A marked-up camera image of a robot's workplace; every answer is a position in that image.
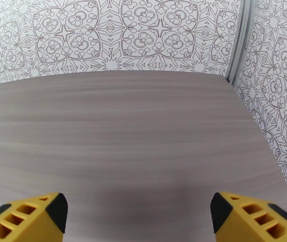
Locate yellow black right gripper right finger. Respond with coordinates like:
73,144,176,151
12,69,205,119
210,192,287,242

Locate aluminium corner post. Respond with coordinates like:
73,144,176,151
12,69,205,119
225,0,258,86

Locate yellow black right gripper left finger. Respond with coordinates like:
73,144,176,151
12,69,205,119
0,192,68,242

